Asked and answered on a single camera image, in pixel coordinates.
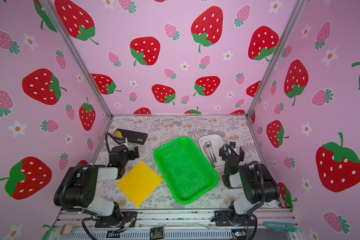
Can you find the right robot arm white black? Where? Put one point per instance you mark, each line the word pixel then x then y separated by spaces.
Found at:
pixel 256 181

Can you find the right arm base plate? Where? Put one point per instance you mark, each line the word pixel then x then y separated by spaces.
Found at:
pixel 223 218

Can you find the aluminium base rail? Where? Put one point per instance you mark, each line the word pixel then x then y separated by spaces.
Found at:
pixel 182 224

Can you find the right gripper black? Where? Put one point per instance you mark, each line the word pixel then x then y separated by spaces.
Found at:
pixel 231 153

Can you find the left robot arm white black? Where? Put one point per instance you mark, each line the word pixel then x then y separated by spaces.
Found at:
pixel 77 191

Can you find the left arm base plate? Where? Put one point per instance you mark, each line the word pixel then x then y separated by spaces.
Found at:
pixel 126 219

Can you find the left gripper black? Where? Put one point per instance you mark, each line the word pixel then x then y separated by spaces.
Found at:
pixel 131 153

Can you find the silver spoon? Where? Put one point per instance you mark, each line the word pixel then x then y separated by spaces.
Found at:
pixel 207 147

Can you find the yellow paper napkin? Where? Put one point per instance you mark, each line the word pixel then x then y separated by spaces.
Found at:
pixel 139 183

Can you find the silver fork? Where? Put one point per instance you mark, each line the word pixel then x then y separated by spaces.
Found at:
pixel 212 152

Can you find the white plastic tray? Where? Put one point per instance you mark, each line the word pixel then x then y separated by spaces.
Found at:
pixel 217 143

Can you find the black box yellow label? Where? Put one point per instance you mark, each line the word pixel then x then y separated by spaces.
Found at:
pixel 131 136

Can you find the green plastic basket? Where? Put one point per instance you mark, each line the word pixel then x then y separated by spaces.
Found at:
pixel 187 172

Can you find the small black circuit board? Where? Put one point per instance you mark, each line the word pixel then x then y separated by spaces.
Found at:
pixel 157 233

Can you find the small beige box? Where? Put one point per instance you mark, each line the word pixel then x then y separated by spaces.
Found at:
pixel 67 229

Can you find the teal utility knife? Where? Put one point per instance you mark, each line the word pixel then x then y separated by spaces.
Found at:
pixel 280 226

